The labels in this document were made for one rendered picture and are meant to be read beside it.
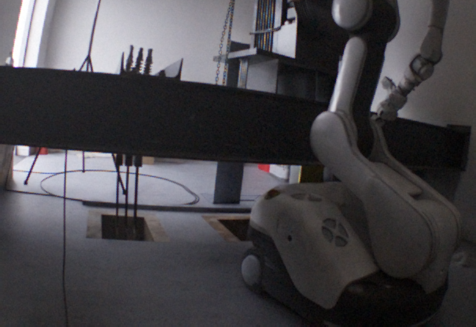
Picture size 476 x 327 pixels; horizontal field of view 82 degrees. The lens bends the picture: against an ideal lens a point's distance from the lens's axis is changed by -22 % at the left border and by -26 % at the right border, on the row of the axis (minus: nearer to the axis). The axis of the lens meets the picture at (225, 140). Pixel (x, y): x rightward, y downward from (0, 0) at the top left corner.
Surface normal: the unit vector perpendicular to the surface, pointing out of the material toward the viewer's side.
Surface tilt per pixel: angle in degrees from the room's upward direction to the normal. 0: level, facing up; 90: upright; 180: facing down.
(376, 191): 86
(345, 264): 38
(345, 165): 89
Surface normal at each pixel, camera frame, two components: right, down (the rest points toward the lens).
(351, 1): -0.81, -0.04
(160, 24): 0.34, 0.10
